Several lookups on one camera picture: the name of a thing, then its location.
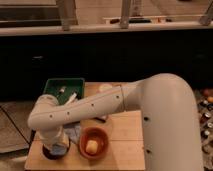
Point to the purple bowl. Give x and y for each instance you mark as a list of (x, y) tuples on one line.
[(55, 150)]

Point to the wooden cutting board table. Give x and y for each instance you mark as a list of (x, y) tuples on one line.
[(123, 133)]

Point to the metal spoon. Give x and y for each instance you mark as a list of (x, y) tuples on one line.
[(62, 90)]

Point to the dark small block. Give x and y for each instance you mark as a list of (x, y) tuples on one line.
[(102, 119)]

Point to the yellow food piece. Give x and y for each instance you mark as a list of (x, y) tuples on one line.
[(91, 147)]

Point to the white utensil handle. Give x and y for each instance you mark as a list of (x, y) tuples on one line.
[(71, 98)]

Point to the white round container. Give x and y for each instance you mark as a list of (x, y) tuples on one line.
[(104, 87)]

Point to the green tray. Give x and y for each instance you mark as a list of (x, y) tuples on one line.
[(73, 85)]

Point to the blue sponge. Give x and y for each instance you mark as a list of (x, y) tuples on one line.
[(71, 134)]

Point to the orange bowl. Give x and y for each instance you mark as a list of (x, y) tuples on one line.
[(97, 134)]

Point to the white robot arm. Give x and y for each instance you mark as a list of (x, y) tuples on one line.
[(161, 108)]

